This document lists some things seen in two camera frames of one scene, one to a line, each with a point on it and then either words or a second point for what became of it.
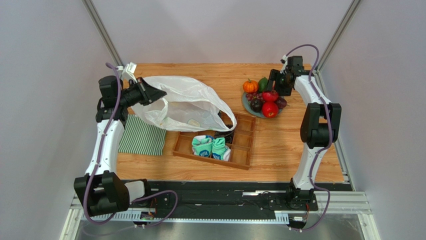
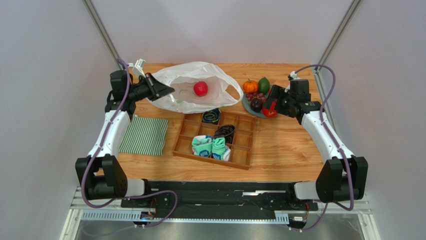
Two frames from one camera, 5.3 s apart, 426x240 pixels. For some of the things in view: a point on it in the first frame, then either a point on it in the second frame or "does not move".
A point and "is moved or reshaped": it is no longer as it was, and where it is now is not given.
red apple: (270, 109) does not move
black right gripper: (279, 80) to (274, 101)
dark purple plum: (256, 105) does not move
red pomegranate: (270, 95) is moved or reshaped
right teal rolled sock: (219, 150) does not move
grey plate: (247, 106) does not move
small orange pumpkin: (250, 86) does not move
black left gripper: (147, 93) does not move
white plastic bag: (187, 105) to (197, 86)
